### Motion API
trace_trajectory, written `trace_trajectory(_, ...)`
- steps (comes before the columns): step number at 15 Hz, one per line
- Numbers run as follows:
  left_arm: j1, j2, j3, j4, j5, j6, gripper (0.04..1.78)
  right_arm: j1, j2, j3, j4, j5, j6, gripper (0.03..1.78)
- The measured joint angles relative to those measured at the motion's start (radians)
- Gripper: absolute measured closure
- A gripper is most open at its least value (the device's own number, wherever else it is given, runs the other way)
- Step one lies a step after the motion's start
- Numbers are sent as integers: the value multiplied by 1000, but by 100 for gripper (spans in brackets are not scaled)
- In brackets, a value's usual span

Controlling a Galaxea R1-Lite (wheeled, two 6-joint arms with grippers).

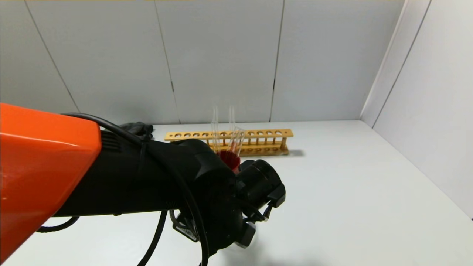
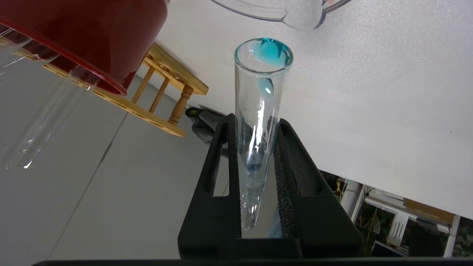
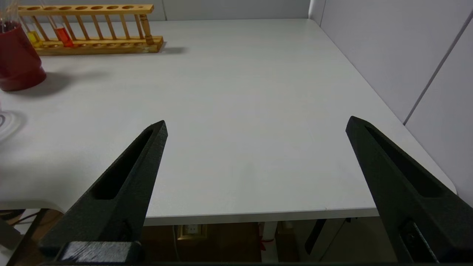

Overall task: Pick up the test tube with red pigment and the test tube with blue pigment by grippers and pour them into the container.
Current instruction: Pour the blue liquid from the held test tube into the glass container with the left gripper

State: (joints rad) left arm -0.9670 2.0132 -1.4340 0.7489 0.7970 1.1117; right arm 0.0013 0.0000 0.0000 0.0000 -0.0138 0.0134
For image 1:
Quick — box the red plastic cup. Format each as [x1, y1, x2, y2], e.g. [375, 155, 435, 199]
[217, 150, 241, 173]

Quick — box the grey cloth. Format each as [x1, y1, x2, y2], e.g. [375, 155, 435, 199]
[120, 122, 154, 136]

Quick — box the test tube with orange-red pigment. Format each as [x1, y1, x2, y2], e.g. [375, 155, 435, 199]
[212, 127, 222, 153]

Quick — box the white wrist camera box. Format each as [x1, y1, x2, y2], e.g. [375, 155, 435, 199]
[236, 221, 256, 249]

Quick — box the test tube with red pigment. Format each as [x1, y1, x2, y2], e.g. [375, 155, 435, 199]
[229, 106, 236, 146]

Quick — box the wooden test tube rack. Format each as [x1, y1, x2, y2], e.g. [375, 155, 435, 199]
[164, 129, 294, 157]

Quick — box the test tube with yellow pigment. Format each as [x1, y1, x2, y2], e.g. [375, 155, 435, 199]
[212, 106, 219, 148]

